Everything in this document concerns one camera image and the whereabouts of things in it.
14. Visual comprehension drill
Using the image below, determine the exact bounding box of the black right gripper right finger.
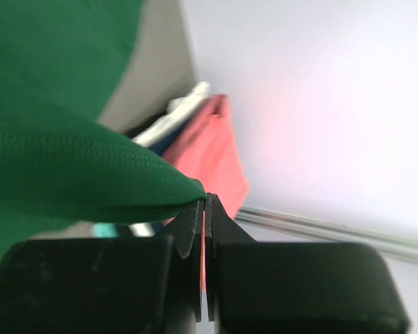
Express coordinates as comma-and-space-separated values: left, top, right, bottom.
204, 194, 411, 333

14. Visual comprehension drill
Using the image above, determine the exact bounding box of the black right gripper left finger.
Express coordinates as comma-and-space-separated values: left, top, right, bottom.
0, 200, 204, 333

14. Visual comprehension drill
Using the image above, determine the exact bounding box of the green t shirt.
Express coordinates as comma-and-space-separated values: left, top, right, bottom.
0, 1, 206, 259

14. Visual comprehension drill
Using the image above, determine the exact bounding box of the teal plastic tray lid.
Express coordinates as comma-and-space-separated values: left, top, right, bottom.
93, 223, 119, 238

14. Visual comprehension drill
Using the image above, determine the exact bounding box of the folded navy t shirt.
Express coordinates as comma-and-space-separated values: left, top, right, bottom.
148, 122, 187, 156

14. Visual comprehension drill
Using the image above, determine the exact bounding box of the folded coral t shirt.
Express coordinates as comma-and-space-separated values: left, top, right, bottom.
162, 93, 250, 293

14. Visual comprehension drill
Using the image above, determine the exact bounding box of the folded white t shirt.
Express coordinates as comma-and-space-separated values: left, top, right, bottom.
132, 81, 210, 148

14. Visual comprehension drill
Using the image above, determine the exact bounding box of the right aluminium corner post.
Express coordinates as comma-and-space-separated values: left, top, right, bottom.
236, 207, 418, 265

